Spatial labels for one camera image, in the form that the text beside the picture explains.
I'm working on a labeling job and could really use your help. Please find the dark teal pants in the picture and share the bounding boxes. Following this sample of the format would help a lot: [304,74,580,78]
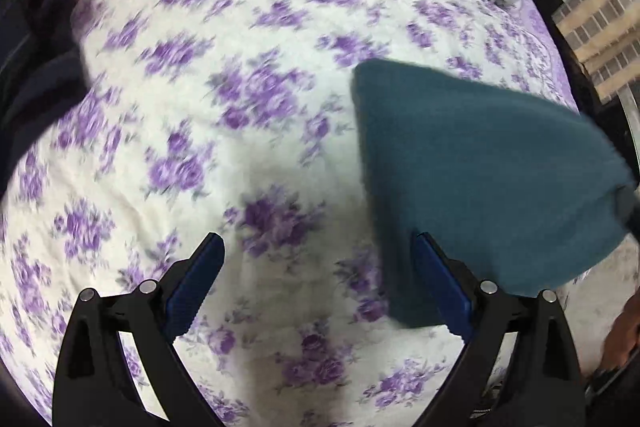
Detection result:
[352,60,639,327]

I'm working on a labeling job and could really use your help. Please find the right hand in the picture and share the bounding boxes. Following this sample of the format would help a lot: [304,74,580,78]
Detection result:
[598,300,640,375]

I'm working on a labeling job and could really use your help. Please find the purple floral bed sheet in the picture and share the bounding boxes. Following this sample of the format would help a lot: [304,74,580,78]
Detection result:
[0,0,582,427]

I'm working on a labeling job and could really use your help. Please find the dark navy folded pants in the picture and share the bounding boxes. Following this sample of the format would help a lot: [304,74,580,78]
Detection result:
[1,0,88,191]

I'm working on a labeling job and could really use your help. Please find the beige grey checked curtain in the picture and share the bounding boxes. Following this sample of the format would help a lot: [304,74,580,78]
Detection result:
[552,0,639,102]

